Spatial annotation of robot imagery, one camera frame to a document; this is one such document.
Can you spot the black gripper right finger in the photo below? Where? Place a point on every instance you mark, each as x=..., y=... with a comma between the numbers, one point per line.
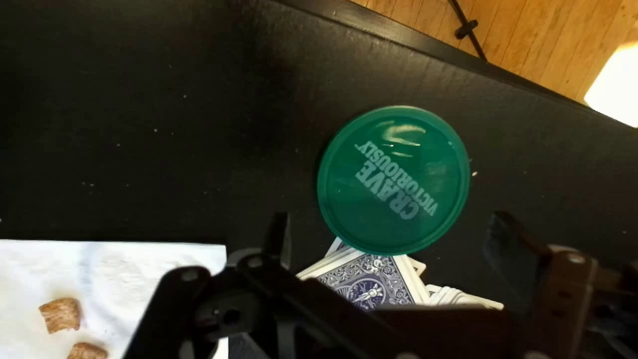
x=564, y=299

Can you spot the white napkin with cereal pieces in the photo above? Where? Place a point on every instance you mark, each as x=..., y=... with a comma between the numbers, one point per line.
x=120, y=279

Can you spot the brown cereal piece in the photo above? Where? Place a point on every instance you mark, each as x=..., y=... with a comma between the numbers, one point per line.
x=86, y=349
x=60, y=313

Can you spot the pile of blue playing cards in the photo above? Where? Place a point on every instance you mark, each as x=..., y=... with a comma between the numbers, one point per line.
x=371, y=281

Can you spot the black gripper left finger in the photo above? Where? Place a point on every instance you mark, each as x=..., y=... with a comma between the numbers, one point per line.
x=265, y=305

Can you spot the green plastic jar lid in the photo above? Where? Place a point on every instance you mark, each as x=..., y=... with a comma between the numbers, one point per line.
x=393, y=179

